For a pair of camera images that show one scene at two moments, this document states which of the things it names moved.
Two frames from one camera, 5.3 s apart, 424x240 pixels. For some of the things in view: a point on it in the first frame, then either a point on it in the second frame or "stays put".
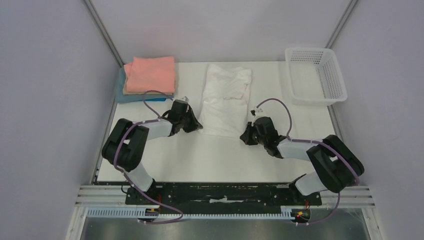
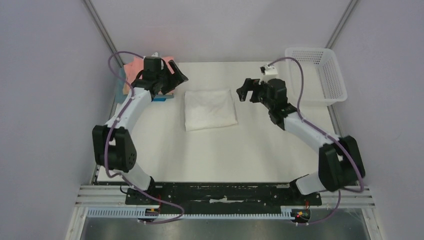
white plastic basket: x=315 y=77 stays put
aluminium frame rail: x=115 y=197 stays put
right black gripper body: x=249 y=135 -> x=255 y=91
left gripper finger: x=193 y=124 -> x=167 y=86
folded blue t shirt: x=121 y=98 stays put
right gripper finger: x=249 y=136 -> x=252 y=85
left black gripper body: x=183 y=121 -> x=161 y=77
